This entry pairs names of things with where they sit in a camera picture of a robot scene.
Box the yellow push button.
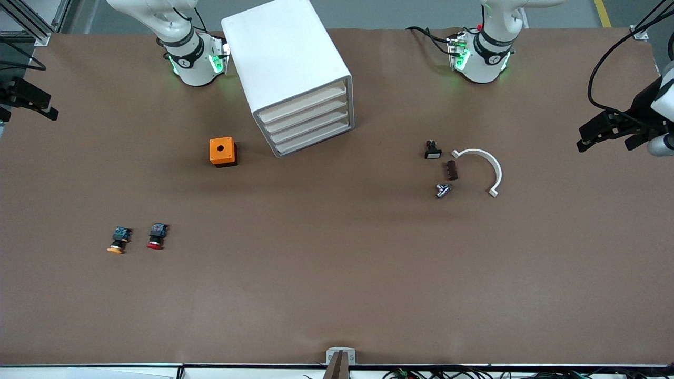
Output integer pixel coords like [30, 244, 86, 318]
[107, 226, 133, 254]

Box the red push button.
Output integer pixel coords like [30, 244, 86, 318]
[146, 223, 169, 250]

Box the white drawer cabinet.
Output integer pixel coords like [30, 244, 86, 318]
[221, 0, 355, 158]

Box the brown table mat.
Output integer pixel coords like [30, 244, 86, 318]
[0, 27, 674, 366]

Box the aluminium frame profile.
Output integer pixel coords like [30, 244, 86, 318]
[0, 0, 72, 47]
[632, 0, 674, 40]

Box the white curved plastic bracket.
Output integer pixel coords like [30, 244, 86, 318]
[451, 148, 503, 198]

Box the orange button enclosure box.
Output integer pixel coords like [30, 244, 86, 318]
[209, 137, 238, 168]

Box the black base cable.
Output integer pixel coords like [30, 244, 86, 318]
[405, 25, 453, 56]

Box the black cable bundle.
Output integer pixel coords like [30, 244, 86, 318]
[303, 366, 674, 379]

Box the grey camera stand bracket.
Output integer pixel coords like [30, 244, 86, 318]
[322, 347, 356, 379]

